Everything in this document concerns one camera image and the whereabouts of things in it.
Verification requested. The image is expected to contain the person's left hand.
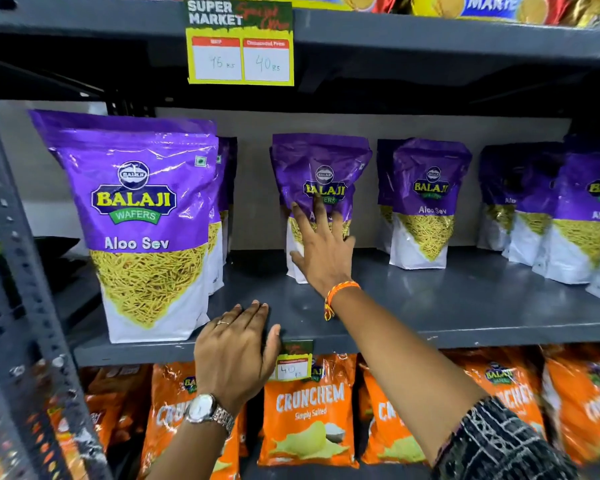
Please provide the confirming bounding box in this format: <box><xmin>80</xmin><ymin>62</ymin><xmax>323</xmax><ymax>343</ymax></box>
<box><xmin>194</xmin><ymin>301</ymin><xmax>282</xmax><ymax>415</ymax></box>

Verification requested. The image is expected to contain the person's right hand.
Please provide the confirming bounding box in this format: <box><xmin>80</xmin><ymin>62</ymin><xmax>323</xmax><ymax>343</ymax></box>
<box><xmin>290</xmin><ymin>197</ymin><xmax>357</xmax><ymax>297</ymax></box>

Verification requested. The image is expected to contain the purple snack packet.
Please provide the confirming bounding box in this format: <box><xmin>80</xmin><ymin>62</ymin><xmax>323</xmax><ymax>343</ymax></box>
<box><xmin>269</xmin><ymin>133</ymin><xmax>374</xmax><ymax>285</ymax></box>

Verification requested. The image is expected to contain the person's right forearm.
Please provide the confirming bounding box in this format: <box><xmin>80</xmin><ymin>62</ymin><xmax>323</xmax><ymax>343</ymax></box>
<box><xmin>328</xmin><ymin>286</ymin><xmax>491</xmax><ymax>466</ymax></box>

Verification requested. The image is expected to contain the person's left forearm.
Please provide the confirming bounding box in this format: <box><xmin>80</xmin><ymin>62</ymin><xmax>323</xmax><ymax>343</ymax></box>
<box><xmin>147</xmin><ymin>419</ymin><xmax>237</xmax><ymax>480</ymax></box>

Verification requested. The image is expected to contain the small yellow green price tag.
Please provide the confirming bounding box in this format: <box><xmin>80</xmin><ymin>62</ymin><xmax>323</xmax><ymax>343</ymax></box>
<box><xmin>274</xmin><ymin>340</ymin><xmax>315</xmax><ymax>382</ymax></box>

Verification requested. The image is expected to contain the row of orange chip bags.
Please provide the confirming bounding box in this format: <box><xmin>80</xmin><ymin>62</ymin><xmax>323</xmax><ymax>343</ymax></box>
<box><xmin>77</xmin><ymin>344</ymin><xmax>600</xmax><ymax>480</ymax></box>

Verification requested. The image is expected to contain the silver wristwatch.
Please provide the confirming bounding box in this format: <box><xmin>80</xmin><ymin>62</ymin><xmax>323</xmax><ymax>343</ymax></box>
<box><xmin>184</xmin><ymin>393</ymin><xmax>236</xmax><ymax>437</ymax></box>

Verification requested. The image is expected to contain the grey metal shelf board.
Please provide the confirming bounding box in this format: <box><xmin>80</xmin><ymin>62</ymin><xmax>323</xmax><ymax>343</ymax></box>
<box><xmin>55</xmin><ymin>246</ymin><xmax>600</xmax><ymax>368</ymax></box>
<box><xmin>0</xmin><ymin>0</ymin><xmax>600</xmax><ymax>104</ymax></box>

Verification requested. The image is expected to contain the row of purple snack bags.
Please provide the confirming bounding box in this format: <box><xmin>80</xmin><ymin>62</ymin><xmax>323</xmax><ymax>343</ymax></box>
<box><xmin>28</xmin><ymin>109</ymin><xmax>600</xmax><ymax>344</ymax></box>

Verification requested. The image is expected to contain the large yellow green price sign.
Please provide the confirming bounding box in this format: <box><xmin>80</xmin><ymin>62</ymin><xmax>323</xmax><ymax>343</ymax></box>
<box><xmin>185</xmin><ymin>0</ymin><xmax>295</xmax><ymax>87</ymax></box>

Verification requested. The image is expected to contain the grey perforated rack upright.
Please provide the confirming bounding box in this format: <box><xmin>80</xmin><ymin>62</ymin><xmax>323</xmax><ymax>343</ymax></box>
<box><xmin>0</xmin><ymin>87</ymin><xmax>114</xmax><ymax>480</ymax></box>

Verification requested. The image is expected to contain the black patterned sleeve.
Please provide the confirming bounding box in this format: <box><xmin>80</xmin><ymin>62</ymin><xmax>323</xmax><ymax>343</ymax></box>
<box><xmin>431</xmin><ymin>396</ymin><xmax>583</xmax><ymax>480</ymax></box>

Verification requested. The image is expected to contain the row of yellow biscuit packs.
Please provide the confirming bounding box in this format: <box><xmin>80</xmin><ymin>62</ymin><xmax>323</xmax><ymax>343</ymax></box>
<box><xmin>95</xmin><ymin>0</ymin><xmax>600</xmax><ymax>29</ymax></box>

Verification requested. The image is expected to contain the orange thread bracelet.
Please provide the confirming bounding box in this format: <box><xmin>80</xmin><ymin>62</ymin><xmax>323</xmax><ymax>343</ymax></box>
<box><xmin>323</xmin><ymin>280</ymin><xmax>362</xmax><ymax>322</ymax></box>

